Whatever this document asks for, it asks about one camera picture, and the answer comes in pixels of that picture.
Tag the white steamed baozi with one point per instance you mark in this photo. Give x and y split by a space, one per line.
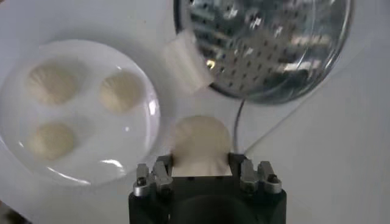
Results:
120 91
51 140
51 83
201 143

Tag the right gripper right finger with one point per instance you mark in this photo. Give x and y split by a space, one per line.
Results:
259 179

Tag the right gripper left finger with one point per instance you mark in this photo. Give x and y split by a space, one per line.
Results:
158 179

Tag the perforated steel steamer basket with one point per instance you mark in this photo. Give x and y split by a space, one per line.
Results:
268 45

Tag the cream electric cooker pot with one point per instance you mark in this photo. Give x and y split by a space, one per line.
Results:
186 61

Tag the round white plate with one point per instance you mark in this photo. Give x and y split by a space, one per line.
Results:
91 146

